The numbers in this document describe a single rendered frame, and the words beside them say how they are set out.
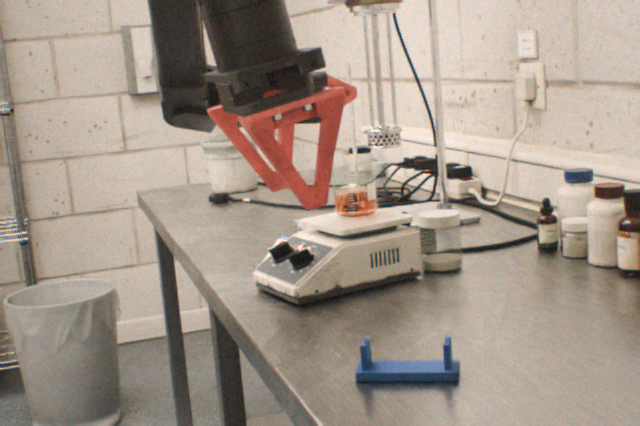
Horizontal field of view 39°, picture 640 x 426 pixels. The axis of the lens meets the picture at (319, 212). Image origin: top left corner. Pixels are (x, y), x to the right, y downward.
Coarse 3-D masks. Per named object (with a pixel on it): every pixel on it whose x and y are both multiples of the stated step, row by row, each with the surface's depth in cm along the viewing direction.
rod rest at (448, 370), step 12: (444, 348) 86; (420, 360) 89; (432, 360) 89; (444, 360) 86; (456, 360) 89; (360, 372) 88; (372, 372) 87; (384, 372) 87; (396, 372) 87; (408, 372) 87; (420, 372) 86; (432, 372) 86; (444, 372) 86; (456, 372) 86
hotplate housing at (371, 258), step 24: (312, 240) 123; (336, 240) 120; (360, 240) 119; (384, 240) 121; (408, 240) 123; (336, 264) 117; (360, 264) 119; (384, 264) 121; (408, 264) 123; (264, 288) 124; (288, 288) 116; (312, 288) 116; (336, 288) 118; (360, 288) 120
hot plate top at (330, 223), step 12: (324, 216) 128; (336, 216) 128; (384, 216) 125; (396, 216) 124; (408, 216) 123; (312, 228) 125; (324, 228) 122; (336, 228) 119; (348, 228) 118; (360, 228) 119; (372, 228) 120
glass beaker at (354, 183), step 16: (336, 160) 128; (352, 160) 129; (368, 160) 124; (336, 176) 125; (352, 176) 123; (368, 176) 124; (336, 192) 125; (352, 192) 124; (368, 192) 124; (336, 208) 126; (352, 208) 124; (368, 208) 125
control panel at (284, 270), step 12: (288, 240) 127; (300, 240) 125; (312, 252) 120; (324, 252) 118; (264, 264) 125; (276, 264) 123; (288, 264) 121; (312, 264) 117; (276, 276) 120; (288, 276) 118; (300, 276) 116
